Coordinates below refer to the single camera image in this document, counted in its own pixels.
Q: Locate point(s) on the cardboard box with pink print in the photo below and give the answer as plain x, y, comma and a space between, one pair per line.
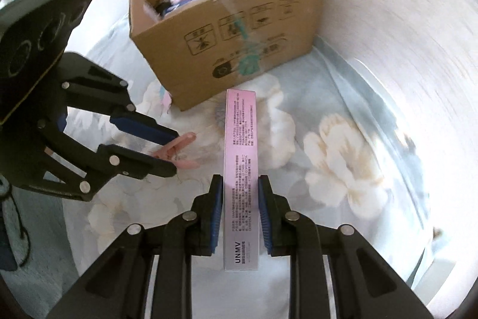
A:
261, 42

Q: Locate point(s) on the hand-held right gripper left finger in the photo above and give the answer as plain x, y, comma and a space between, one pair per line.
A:
217, 214

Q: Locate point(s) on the long pink box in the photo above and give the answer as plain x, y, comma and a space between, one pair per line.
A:
241, 154

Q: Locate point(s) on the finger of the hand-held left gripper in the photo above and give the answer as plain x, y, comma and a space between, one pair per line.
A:
149, 165
145, 128

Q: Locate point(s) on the floral bed sheet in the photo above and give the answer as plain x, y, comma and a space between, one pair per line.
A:
336, 162

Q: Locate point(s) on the pink clothespin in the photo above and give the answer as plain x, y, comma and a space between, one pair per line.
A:
183, 141

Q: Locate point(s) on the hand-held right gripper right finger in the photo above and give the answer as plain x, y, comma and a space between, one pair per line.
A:
264, 214

